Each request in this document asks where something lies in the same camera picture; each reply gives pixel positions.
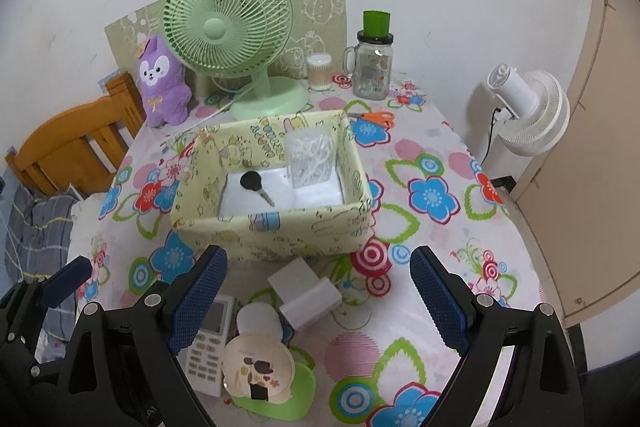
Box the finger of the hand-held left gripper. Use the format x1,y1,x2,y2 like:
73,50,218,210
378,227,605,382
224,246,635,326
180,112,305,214
0,257,93,323

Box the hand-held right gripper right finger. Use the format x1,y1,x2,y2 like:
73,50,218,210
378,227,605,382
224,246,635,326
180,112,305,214
409,245,586,427

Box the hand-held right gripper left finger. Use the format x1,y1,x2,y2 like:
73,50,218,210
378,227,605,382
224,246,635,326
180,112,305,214
55,245,228,427

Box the white remote control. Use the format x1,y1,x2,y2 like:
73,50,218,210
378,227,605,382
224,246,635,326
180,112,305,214
186,294,237,398

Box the round printed compact mirror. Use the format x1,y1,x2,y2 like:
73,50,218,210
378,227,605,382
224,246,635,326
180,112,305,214
221,303,296,404

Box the printed yellow storage box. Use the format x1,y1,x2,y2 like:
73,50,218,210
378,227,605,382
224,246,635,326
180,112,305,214
170,109,373,263

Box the white charger adapter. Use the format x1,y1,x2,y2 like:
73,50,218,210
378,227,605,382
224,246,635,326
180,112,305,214
280,279,343,332

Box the grey plaid cloth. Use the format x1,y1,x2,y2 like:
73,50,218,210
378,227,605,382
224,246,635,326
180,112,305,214
0,184,76,343

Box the white rectangular block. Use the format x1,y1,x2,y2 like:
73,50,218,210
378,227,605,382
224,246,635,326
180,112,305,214
267,257,321,308

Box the black key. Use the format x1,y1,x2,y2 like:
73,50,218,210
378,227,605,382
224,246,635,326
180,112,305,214
240,172,276,208

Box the floral tablecloth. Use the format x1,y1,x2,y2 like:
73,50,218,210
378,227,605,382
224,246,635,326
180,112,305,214
65,74,551,427

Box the wooden chair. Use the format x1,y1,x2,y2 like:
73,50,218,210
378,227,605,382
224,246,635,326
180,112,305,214
6,72,147,198

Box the clear container of white clips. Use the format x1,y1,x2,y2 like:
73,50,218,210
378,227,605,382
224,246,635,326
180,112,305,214
284,132,337,188

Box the beige wooden door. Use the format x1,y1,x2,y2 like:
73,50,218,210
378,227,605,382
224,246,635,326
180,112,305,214
510,0,640,325

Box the purple plush toy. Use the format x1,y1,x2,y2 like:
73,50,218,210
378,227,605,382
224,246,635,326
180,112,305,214
134,34,193,128

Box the white circulating fan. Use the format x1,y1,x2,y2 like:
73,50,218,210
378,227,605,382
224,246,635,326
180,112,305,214
487,63,571,154

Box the glass jar mug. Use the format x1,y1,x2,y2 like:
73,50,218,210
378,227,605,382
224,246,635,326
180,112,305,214
342,29,396,100

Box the cotton swab container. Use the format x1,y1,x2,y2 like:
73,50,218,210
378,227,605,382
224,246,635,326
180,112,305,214
306,53,333,92

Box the green desk fan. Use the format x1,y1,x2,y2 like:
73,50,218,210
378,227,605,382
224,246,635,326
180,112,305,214
161,0,311,124

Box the green plastic cup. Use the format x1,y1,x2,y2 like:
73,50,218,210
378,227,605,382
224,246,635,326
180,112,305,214
362,10,392,38

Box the printed beige cardboard sheet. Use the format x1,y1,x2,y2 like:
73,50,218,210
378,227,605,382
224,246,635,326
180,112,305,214
104,0,348,80

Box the black fan power cable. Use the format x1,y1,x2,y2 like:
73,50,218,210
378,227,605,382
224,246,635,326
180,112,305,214
477,107,503,162

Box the orange handled scissors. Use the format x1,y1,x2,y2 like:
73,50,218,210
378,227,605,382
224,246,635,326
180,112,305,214
345,109,396,128

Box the white fan cable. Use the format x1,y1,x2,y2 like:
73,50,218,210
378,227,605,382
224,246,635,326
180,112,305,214
197,87,256,125

